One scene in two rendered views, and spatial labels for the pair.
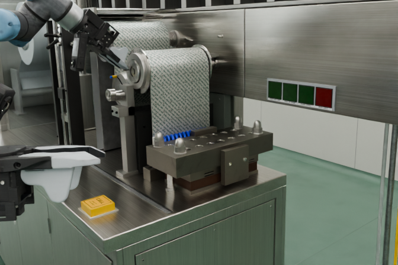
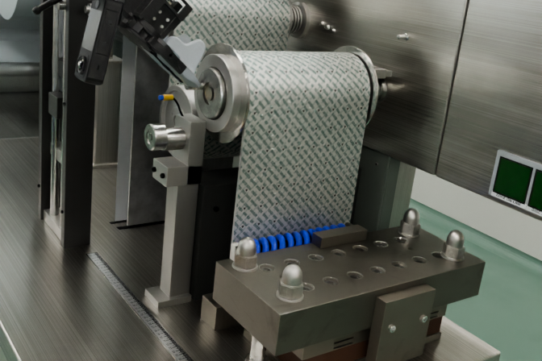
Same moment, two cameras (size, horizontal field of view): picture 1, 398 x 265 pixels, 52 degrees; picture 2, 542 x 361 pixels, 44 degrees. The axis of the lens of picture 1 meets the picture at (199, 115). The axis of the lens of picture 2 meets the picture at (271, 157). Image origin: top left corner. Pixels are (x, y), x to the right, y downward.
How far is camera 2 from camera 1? 0.36 m
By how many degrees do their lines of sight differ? 4
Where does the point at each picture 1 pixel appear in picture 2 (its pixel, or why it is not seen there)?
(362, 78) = not seen: outside the picture
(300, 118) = not seen: hidden behind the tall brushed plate
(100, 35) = (151, 10)
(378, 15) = not seen: outside the picture
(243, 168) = (416, 337)
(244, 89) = (437, 157)
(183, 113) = (302, 193)
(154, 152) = (234, 282)
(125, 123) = (177, 200)
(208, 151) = (352, 299)
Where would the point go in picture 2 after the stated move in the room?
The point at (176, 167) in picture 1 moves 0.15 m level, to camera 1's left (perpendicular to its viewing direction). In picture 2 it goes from (279, 334) to (160, 318)
